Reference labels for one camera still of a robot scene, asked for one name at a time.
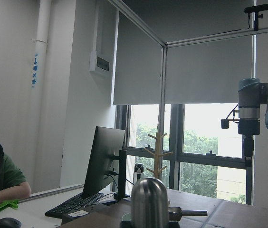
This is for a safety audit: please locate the metal muddler black tip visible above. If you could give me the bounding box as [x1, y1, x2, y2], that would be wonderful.
[131, 178, 169, 228]

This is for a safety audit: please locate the black computer mouse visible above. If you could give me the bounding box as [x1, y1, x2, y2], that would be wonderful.
[0, 217, 22, 228]

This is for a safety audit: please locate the black computer monitor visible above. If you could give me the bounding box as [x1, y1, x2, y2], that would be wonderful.
[82, 126, 125, 199]

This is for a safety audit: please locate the overhead black camera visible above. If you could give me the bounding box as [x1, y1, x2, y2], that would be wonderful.
[244, 4, 268, 31]

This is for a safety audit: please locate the black keyboard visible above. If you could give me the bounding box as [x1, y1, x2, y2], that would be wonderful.
[45, 192, 104, 219]

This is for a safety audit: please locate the wooden mug tree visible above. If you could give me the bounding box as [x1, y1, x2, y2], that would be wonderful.
[144, 133, 173, 180]

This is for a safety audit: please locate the metal ice scoop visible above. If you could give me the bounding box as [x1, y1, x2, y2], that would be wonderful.
[168, 206, 208, 221]

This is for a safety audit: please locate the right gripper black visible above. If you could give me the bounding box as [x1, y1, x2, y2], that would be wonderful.
[238, 119, 260, 167]

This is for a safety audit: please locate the green plastic clamp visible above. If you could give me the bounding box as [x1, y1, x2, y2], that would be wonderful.
[0, 199, 19, 212]

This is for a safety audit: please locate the grey roller blind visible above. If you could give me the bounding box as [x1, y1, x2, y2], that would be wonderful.
[112, 0, 255, 106]

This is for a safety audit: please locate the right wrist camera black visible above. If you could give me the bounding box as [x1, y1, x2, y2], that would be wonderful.
[221, 118, 230, 129]

